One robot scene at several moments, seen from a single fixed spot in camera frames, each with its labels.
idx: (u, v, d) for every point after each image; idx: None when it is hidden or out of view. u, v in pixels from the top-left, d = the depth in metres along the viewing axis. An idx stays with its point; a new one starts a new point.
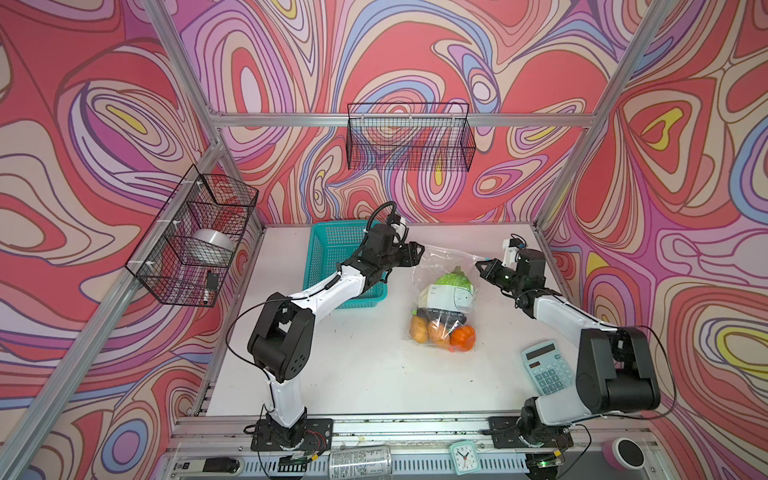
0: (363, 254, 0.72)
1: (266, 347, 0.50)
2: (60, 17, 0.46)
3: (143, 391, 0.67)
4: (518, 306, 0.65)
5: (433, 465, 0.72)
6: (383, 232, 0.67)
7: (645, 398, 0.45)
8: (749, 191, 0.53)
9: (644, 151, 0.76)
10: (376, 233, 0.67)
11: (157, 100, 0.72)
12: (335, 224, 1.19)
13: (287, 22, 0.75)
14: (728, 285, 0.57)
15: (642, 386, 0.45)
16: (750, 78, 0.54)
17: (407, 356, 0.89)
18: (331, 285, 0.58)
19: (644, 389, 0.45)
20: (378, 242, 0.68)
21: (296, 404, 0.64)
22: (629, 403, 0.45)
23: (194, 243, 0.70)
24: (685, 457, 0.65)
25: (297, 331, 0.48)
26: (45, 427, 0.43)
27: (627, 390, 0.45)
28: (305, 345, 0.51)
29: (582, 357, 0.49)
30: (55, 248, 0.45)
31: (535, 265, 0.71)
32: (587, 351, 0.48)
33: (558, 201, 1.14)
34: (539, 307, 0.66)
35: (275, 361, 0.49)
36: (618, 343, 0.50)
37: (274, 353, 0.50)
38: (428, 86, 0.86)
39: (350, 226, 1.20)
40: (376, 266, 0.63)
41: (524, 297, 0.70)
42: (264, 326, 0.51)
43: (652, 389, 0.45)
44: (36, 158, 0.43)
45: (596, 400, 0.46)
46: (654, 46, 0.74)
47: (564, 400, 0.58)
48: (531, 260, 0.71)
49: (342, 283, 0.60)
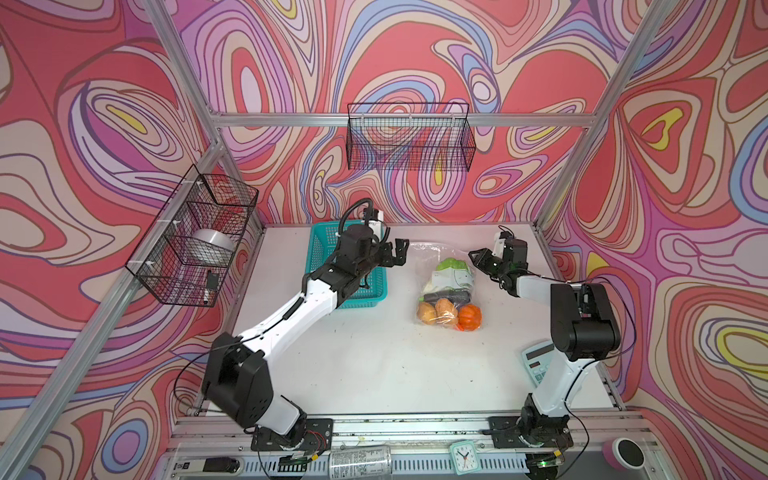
0: (337, 263, 0.63)
1: (219, 394, 0.45)
2: (60, 17, 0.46)
3: (143, 391, 0.67)
4: (505, 288, 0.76)
5: (433, 466, 0.65)
6: (357, 238, 0.59)
7: (606, 341, 0.52)
8: (749, 191, 0.53)
9: (644, 152, 0.75)
10: (350, 238, 0.58)
11: (157, 100, 0.72)
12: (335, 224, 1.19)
13: (287, 21, 0.75)
14: (728, 285, 0.57)
15: (603, 329, 0.53)
16: (750, 78, 0.54)
17: (407, 356, 0.89)
18: (292, 314, 0.50)
19: (606, 333, 0.52)
20: (352, 248, 0.59)
21: (288, 410, 0.62)
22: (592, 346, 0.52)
23: (194, 244, 0.70)
24: (686, 458, 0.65)
25: (247, 380, 0.41)
26: (45, 427, 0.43)
27: (589, 333, 0.52)
28: (264, 386, 0.45)
29: (555, 309, 0.57)
30: (55, 248, 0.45)
31: (518, 253, 0.80)
32: (558, 303, 0.56)
33: (558, 201, 1.14)
34: (520, 285, 0.75)
35: (231, 409, 0.44)
36: (583, 296, 0.58)
37: (228, 402, 0.44)
38: (428, 86, 0.86)
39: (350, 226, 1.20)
40: (352, 275, 0.63)
41: (508, 280, 0.78)
42: (214, 371, 0.44)
43: (614, 333, 0.52)
44: (36, 158, 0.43)
45: (564, 344, 0.54)
46: (654, 46, 0.74)
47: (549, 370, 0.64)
48: (513, 248, 0.81)
49: (307, 306, 0.52)
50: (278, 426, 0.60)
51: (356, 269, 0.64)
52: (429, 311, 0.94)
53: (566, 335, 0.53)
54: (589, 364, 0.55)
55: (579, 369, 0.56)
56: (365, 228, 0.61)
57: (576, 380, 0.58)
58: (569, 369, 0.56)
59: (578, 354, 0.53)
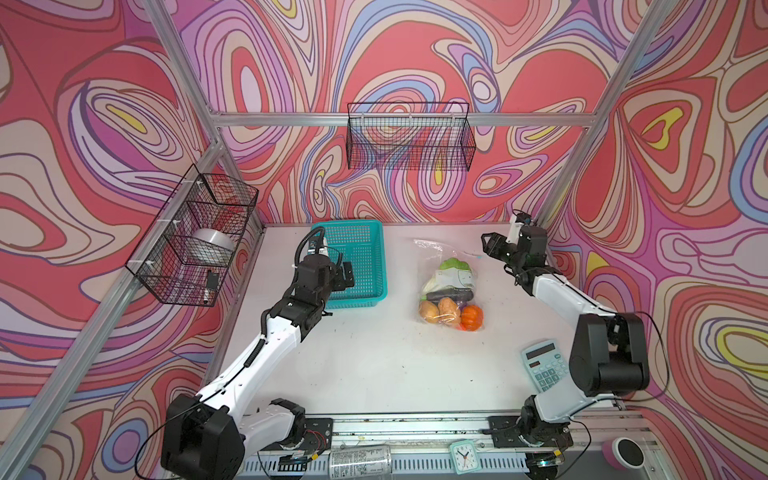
0: (296, 295, 0.62)
1: (184, 463, 0.41)
2: (60, 17, 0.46)
3: (143, 391, 0.67)
4: (518, 283, 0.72)
5: (433, 465, 0.72)
6: (313, 268, 0.58)
7: (635, 379, 0.46)
8: (749, 191, 0.53)
9: (644, 151, 0.76)
10: (307, 268, 0.58)
11: (157, 99, 0.72)
12: (335, 224, 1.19)
13: (287, 21, 0.75)
14: (728, 285, 0.57)
15: (633, 370, 0.47)
16: (750, 78, 0.54)
17: (407, 356, 0.89)
18: (253, 361, 0.48)
19: (635, 371, 0.47)
20: (312, 277, 0.59)
21: (283, 417, 0.62)
22: (619, 384, 0.46)
23: (194, 243, 0.70)
24: (685, 457, 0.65)
25: (212, 445, 0.39)
26: (44, 428, 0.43)
27: (619, 375, 0.46)
28: (232, 445, 0.41)
29: (577, 341, 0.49)
30: (55, 248, 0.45)
31: (536, 243, 0.70)
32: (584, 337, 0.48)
33: (558, 201, 1.14)
34: (539, 286, 0.65)
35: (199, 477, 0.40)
36: (613, 327, 0.50)
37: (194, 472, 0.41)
38: (428, 85, 0.86)
39: (350, 226, 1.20)
40: (313, 305, 0.62)
41: (524, 274, 0.70)
42: (175, 439, 0.40)
43: (643, 371, 0.47)
44: (36, 158, 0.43)
45: (587, 381, 0.48)
46: (654, 46, 0.74)
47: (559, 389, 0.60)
48: (532, 238, 0.71)
49: (269, 348, 0.50)
50: (274, 435, 0.59)
51: (316, 297, 0.61)
52: (431, 309, 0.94)
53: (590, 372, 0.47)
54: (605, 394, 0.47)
55: (591, 401, 0.49)
56: (320, 258, 0.62)
57: (587, 408, 0.54)
58: (582, 397, 0.51)
59: (602, 391, 0.46)
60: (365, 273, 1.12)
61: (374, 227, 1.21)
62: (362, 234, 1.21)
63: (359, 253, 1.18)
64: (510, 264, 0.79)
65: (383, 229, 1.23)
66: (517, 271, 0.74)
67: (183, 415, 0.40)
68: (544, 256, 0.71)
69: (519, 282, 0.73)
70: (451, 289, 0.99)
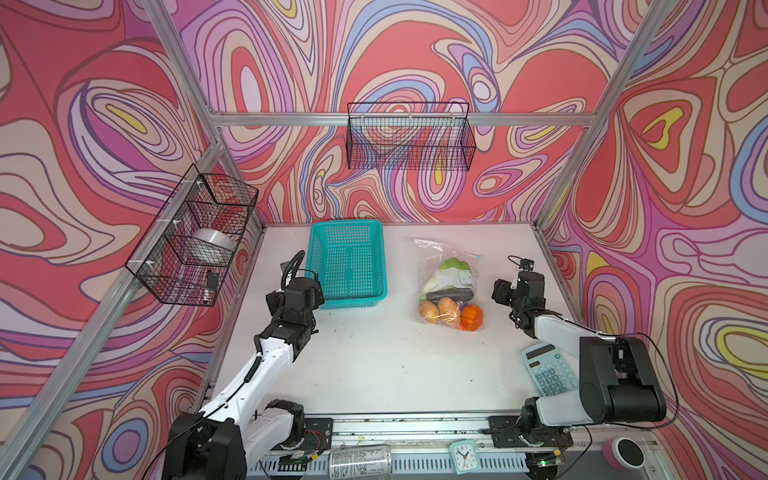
0: (285, 318, 0.65)
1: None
2: (60, 17, 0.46)
3: (143, 391, 0.67)
4: (521, 327, 0.72)
5: (433, 465, 0.72)
6: (298, 292, 0.62)
7: (651, 409, 0.44)
8: (749, 191, 0.53)
9: (644, 151, 0.76)
10: (292, 291, 0.62)
11: (156, 99, 0.72)
12: (335, 224, 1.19)
13: (287, 21, 0.75)
14: (728, 284, 0.57)
15: (645, 393, 0.45)
16: (750, 78, 0.54)
17: (407, 356, 0.89)
18: (253, 375, 0.50)
19: (651, 401, 0.44)
20: (298, 299, 0.62)
21: (283, 419, 0.62)
22: (635, 410, 0.44)
23: (194, 243, 0.70)
24: (685, 457, 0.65)
25: (221, 455, 0.40)
26: (45, 427, 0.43)
27: (632, 397, 0.44)
28: (237, 459, 0.42)
29: (586, 368, 0.48)
30: (55, 248, 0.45)
31: (534, 287, 0.72)
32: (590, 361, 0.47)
33: (558, 201, 1.14)
34: (540, 327, 0.66)
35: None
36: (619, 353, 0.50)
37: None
38: (428, 85, 0.86)
39: (350, 226, 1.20)
40: (302, 326, 0.63)
41: (525, 319, 0.71)
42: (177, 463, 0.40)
43: (658, 400, 0.44)
44: (36, 158, 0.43)
45: (600, 411, 0.45)
46: (654, 45, 0.74)
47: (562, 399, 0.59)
48: (530, 282, 0.73)
49: (267, 364, 0.53)
50: (277, 436, 0.60)
51: (303, 318, 0.64)
52: (431, 309, 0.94)
53: (604, 403, 0.44)
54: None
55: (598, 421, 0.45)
56: (301, 280, 0.65)
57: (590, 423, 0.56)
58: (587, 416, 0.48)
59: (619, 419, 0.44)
60: (365, 272, 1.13)
61: (374, 227, 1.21)
62: (362, 233, 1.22)
63: (359, 253, 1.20)
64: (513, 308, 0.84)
65: (383, 229, 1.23)
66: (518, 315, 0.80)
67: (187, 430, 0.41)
68: (543, 299, 0.73)
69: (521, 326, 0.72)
70: (451, 289, 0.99)
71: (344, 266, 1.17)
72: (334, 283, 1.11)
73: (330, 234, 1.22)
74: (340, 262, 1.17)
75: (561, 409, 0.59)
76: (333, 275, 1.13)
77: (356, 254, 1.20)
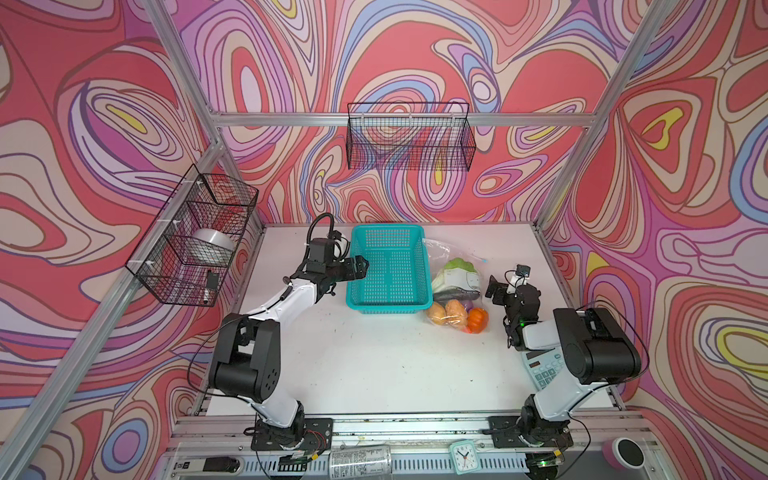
0: (309, 267, 0.73)
1: (234, 373, 0.47)
2: (60, 17, 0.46)
3: (143, 391, 0.67)
4: (511, 344, 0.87)
5: (433, 465, 0.72)
6: (323, 242, 0.71)
7: (628, 364, 0.48)
8: (750, 192, 0.53)
9: (644, 151, 0.76)
10: (316, 243, 0.70)
11: (157, 100, 0.72)
12: (376, 227, 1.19)
13: (287, 21, 0.75)
14: (728, 285, 0.57)
15: (618, 342, 0.51)
16: (750, 78, 0.54)
17: (407, 355, 0.89)
18: (287, 295, 0.58)
19: (627, 358, 0.48)
20: (320, 251, 0.71)
21: (288, 402, 0.63)
22: (612, 362, 0.48)
23: (194, 243, 0.70)
24: (684, 455, 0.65)
25: (264, 343, 0.46)
26: (44, 427, 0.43)
27: (605, 345, 0.50)
28: (275, 359, 0.49)
29: (562, 332, 0.55)
30: (55, 248, 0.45)
31: (528, 308, 0.74)
32: (567, 326, 0.53)
33: (558, 202, 1.14)
34: (528, 336, 0.72)
35: (247, 383, 0.46)
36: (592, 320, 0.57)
37: (242, 379, 0.46)
38: (428, 85, 0.86)
39: (390, 229, 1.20)
40: (323, 275, 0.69)
41: (515, 337, 0.75)
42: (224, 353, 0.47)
43: (634, 356, 0.48)
44: (37, 158, 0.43)
45: (581, 369, 0.49)
46: (654, 46, 0.74)
47: (557, 383, 0.60)
48: (526, 301, 0.75)
49: (298, 292, 0.60)
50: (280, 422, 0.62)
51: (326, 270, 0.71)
52: (438, 311, 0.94)
53: (583, 359, 0.49)
54: (600, 385, 0.52)
55: (587, 390, 0.53)
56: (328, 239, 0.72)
57: (584, 399, 0.56)
58: (579, 389, 0.53)
59: (597, 368, 0.48)
60: (404, 274, 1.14)
61: (415, 233, 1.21)
62: (403, 239, 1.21)
63: (398, 259, 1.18)
64: (507, 314, 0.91)
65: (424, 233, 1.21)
66: (510, 330, 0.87)
67: (233, 325, 0.47)
68: (535, 314, 0.76)
69: (512, 343, 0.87)
70: (458, 289, 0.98)
71: (384, 269, 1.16)
72: (375, 287, 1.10)
73: (371, 237, 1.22)
74: (380, 265, 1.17)
75: (556, 394, 0.61)
76: (374, 278, 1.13)
77: (395, 260, 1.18)
